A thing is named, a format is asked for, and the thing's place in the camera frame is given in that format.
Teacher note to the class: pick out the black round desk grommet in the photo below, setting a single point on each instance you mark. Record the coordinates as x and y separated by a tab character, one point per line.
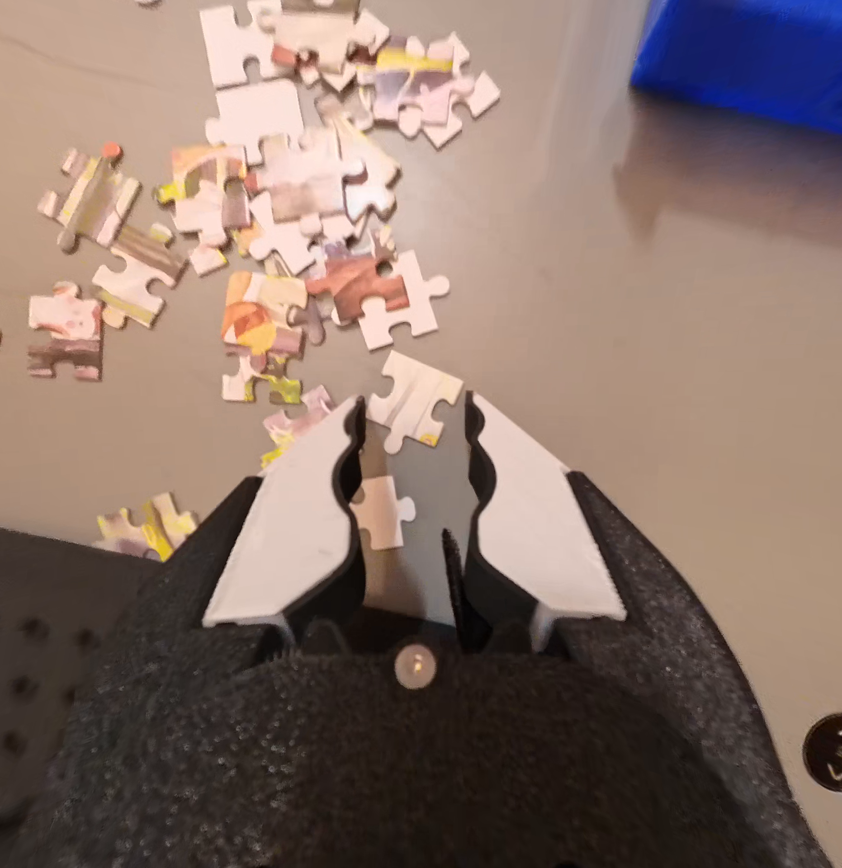
831	753

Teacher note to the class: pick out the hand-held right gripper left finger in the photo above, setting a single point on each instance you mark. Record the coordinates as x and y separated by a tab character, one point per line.
285	542

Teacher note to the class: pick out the pale grey yellow puzzle piece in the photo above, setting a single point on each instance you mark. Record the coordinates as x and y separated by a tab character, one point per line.
414	397

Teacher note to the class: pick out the pile of puzzle pieces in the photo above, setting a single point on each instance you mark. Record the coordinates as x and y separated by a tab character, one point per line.
258	108

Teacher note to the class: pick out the grey desk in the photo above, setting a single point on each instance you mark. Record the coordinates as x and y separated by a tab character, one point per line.
631	305

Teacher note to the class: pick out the blue plastic bin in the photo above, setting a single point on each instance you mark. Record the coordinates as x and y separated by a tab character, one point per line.
746	61

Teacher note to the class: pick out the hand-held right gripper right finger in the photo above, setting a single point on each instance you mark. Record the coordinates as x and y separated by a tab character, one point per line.
543	542

